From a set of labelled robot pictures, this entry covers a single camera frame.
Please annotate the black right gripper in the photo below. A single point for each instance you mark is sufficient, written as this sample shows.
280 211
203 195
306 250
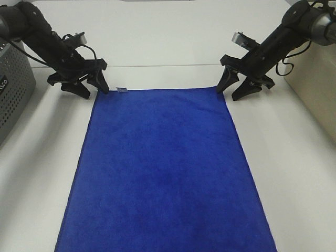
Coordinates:
254 65

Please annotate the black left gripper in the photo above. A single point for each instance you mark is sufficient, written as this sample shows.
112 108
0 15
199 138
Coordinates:
75 68

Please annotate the blue microfibre towel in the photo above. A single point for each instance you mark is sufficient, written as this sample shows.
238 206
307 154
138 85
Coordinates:
163 170

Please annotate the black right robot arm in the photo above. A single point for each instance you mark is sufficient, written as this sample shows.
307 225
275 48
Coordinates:
302 23

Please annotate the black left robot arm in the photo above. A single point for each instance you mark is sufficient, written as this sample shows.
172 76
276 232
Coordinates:
25 22

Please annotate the grey perforated plastic basket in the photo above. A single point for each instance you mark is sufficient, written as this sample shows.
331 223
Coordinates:
17 86

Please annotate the beige plastic storage bin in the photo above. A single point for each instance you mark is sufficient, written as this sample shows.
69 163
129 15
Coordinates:
313 80

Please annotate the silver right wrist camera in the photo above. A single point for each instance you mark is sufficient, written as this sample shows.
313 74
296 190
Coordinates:
244 41

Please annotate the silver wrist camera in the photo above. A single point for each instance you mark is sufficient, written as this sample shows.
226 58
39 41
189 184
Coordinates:
78 39
244 41

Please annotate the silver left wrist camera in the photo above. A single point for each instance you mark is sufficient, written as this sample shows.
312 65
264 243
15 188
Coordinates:
78 39

